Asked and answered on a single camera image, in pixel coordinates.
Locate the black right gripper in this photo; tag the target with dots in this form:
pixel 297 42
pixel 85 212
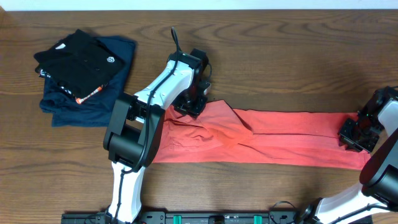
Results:
pixel 344 138

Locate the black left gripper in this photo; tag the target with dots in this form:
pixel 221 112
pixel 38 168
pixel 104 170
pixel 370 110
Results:
pixel 195 112

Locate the red soccer t-shirt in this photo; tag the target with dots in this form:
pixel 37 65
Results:
pixel 224 134

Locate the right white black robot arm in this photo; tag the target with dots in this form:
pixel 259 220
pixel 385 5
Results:
pixel 376 190

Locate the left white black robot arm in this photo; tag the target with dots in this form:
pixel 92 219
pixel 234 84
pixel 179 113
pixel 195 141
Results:
pixel 133 135

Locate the folded navy blue shirt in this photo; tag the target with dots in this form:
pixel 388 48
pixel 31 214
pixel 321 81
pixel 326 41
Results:
pixel 96 110

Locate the folded black shirt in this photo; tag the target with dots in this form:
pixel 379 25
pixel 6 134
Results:
pixel 80 62

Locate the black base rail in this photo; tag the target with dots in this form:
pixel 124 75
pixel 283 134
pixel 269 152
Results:
pixel 157 217

